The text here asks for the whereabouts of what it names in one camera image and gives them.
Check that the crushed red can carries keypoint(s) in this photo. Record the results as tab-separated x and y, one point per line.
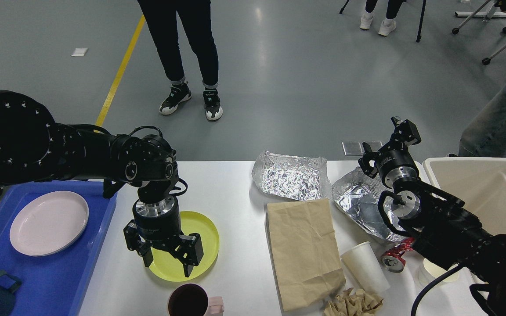
392	259

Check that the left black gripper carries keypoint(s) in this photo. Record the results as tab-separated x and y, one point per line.
160	225

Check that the crumpled foil sheet right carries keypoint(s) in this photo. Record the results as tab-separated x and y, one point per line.
357	196

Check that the metal floor plate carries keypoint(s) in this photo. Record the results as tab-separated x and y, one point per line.
355	148

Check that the beige plastic bin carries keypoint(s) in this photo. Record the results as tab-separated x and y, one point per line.
479	182

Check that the crumpled brown paper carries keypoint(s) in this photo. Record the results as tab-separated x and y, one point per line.
353	302

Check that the blue plastic tray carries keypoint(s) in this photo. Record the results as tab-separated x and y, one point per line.
54	285

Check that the yellow plate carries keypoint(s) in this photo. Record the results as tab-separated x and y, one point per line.
168	268

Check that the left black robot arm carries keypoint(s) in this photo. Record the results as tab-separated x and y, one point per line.
36	148

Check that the crumpled foil sheet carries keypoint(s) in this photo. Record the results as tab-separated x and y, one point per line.
357	196
293	177

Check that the pink plate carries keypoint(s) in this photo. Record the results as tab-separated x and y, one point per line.
49	223

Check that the crumpled foil sheet left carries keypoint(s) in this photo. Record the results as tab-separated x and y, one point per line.
293	177

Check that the pink mug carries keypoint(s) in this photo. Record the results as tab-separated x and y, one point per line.
193	300

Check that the white paper cup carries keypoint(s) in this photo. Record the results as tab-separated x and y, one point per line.
363	264

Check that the brown paper bag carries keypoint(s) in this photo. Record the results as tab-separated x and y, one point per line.
304	252

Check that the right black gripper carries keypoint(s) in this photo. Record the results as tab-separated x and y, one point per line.
393	165

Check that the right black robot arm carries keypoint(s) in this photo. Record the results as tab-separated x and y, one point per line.
443	231

